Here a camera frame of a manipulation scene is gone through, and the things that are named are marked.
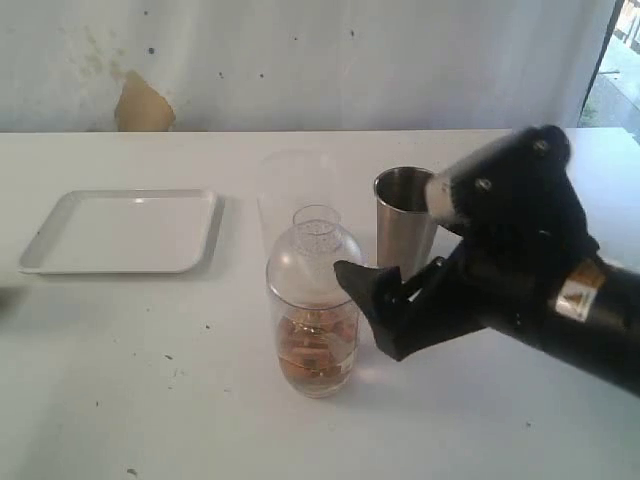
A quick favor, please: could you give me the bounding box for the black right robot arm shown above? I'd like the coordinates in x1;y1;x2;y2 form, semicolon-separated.
334;125;639;393

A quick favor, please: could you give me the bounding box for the stainless steel cup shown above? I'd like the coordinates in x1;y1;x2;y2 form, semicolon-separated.
373;166;437;280

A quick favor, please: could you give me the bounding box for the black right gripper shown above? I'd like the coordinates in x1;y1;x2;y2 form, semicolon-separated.
333;125;600;361

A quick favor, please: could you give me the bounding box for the frosted translucent plastic cup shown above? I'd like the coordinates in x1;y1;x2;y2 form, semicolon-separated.
257;149;337;256

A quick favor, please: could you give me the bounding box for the wooden pieces and coin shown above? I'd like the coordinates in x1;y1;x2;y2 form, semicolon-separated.
276;316;358;385

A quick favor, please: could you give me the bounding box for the clear measuring cup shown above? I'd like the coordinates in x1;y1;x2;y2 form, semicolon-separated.
272;301;360;398

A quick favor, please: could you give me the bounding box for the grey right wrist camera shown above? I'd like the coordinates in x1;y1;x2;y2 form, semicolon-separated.
424;130;525;236

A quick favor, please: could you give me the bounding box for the white rectangular plastic tray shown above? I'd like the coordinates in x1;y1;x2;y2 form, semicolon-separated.
19;189;219;275

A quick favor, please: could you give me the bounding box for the clear plastic dome lid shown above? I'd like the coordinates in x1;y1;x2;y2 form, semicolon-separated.
266;204;364;309

